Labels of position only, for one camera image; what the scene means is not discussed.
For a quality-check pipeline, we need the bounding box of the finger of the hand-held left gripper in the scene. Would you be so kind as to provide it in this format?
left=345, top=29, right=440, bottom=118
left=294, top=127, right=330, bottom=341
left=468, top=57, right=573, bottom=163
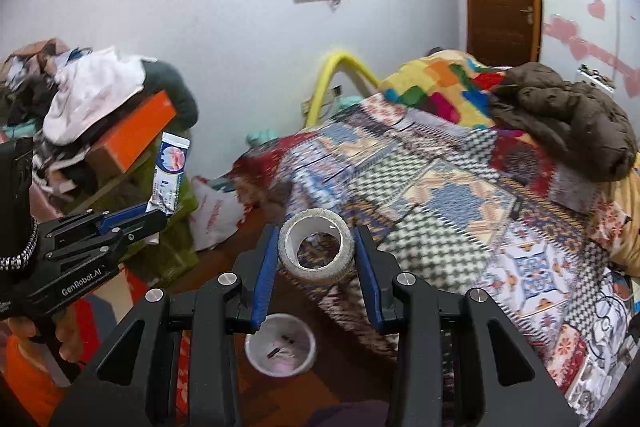
left=54, top=208, right=170, bottom=269
left=47, top=202, right=152, bottom=244

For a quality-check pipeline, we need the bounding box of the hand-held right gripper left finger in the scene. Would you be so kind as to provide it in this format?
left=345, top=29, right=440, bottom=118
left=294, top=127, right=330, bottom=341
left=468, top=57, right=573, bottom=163
left=50, top=224, right=281, bottom=427

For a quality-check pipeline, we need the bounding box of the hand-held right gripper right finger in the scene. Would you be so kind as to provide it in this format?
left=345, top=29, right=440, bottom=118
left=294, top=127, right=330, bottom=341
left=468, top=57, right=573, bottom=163
left=350, top=224, right=581, bottom=427

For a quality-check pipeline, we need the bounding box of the grey tape roll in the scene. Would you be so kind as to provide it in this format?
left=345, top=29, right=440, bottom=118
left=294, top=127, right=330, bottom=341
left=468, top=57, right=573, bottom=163
left=277, top=208, right=356, bottom=287

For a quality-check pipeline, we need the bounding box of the white and blue packet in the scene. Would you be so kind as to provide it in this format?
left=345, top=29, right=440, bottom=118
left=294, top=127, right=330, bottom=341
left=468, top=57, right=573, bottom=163
left=145, top=131, right=191, bottom=214

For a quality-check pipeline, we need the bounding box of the white plastic waste bin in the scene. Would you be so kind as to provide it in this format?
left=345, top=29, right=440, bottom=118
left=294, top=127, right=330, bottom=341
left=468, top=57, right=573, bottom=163
left=244, top=313, right=318, bottom=378

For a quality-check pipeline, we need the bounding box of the person's left forearm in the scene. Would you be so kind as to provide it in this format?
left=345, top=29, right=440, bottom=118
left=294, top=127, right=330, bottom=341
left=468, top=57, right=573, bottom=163
left=0, top=337, right=67, bottom=427

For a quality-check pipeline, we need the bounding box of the person's left hand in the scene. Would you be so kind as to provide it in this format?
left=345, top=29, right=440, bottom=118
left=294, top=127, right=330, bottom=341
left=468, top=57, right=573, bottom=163
left=10, top=302, right=87, bottom=364

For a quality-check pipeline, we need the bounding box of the green bag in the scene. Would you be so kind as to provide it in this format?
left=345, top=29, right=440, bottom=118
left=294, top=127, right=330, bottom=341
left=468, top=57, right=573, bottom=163
left=120, top=157, right=201, bottom=269

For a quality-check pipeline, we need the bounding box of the white plastic bag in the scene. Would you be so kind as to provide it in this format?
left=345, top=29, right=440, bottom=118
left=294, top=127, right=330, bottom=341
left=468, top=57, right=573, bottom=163
left=189, top=176, right=242, bottom=253

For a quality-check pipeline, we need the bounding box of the orange box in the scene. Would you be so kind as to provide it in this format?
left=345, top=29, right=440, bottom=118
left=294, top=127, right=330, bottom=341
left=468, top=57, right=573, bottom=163
left=85, top=89, right=179, bottom=178

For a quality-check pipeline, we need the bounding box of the patchwork printed blanket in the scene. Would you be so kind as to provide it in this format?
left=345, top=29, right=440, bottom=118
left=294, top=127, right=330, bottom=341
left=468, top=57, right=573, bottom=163
left=232, top=94, right=637, bottom=419

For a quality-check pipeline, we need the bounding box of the white cloth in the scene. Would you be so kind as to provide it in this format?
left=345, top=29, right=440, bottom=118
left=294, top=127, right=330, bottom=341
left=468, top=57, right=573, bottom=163
left=42, top=47, right=147, bottom=146

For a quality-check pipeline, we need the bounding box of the teal cloth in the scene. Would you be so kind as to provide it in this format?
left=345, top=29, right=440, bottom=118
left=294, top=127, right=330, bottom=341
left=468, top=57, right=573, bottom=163
left=247, top=126, right=282, bottom=148

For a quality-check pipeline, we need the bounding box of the dark grey cloth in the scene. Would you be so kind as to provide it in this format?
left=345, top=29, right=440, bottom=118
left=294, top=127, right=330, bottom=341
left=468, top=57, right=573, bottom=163
left=140, top=59, right=200, bottom=130

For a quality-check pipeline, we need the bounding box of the heap of mixed clothes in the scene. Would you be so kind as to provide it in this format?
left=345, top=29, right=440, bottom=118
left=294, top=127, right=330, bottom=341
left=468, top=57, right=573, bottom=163
left=0, top=38, right=73, bottom=130

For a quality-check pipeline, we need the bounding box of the colourful block-pattern blanket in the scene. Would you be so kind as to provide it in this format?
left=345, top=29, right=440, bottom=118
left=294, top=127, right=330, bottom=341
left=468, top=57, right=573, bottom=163
left=377, top=49, right=516, bottom=131

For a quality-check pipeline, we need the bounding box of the yellow foam tube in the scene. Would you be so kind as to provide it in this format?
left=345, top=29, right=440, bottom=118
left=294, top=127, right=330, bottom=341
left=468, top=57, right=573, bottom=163
left=304, top=49, right=381, bottom=131

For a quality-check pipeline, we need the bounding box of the brown padded jacket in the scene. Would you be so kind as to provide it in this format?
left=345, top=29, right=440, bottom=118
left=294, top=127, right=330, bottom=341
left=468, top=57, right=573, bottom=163
left=487, top=62, right=639, bottom=182

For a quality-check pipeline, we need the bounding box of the small white table with items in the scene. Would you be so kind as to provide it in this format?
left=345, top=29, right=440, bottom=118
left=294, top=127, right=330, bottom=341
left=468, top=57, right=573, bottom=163
left=577, top=64, right=617, bottom=92

